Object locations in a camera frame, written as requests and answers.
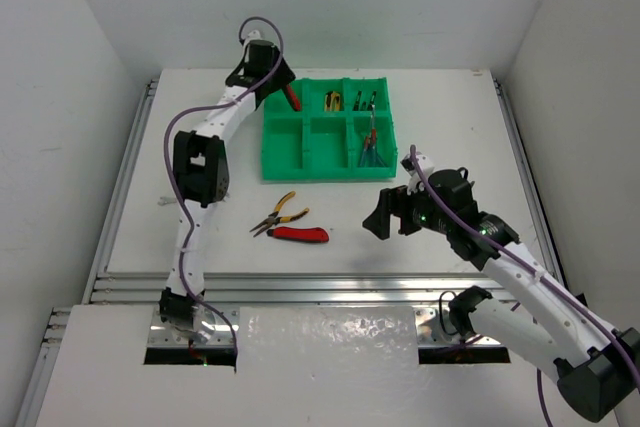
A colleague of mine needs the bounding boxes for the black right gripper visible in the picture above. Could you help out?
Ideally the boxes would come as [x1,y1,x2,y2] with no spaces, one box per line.
[362,176,452,239]

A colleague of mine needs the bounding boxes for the red black box cutter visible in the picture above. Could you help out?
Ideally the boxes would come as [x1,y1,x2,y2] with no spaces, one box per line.
[283,85,302,112]

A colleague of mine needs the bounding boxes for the blue red handle screwdriver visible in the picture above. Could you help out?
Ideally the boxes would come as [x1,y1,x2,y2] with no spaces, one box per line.
[358,132,375,167]

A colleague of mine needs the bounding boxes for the yellow black utility knife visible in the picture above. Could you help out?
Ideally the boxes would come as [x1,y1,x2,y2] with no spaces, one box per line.
[324,91,335,112]

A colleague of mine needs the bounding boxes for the red black utility knife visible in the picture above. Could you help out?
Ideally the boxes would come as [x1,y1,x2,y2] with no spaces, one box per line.
[267,227,330,244]

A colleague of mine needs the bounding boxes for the small yellow black cutter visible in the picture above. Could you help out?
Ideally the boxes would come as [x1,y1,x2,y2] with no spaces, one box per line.
[331,92,342,112]

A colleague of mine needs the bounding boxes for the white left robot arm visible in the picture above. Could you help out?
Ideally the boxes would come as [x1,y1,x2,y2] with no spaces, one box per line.
[159,39,302,331]

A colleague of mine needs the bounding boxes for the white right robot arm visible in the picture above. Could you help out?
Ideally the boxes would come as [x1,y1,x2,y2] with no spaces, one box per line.
[362,167,639,423]

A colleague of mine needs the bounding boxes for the green six-compartment bin tray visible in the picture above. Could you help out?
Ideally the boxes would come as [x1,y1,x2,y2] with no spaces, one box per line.
[261,77,398,183]

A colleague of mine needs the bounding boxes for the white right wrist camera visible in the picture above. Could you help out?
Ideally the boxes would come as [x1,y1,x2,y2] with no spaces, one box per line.
[401,152,435,195]

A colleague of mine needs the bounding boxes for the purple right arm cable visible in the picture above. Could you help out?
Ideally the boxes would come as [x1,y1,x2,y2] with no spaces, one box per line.
[408,144,640,427]

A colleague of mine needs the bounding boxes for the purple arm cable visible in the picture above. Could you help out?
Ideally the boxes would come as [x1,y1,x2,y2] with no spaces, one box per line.
[164,16,285,356]
[408,144,640,427]

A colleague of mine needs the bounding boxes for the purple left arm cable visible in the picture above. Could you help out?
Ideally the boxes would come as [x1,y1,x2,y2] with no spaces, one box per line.
[164,16,285,356]

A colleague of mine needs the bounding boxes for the yellow handle needle-nose pliers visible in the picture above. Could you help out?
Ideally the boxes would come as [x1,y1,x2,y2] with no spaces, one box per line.
[251,191,310,237]

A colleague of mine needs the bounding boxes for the aluminium front rail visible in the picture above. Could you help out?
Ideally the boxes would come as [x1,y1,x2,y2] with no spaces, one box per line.
[47,271,596,348]

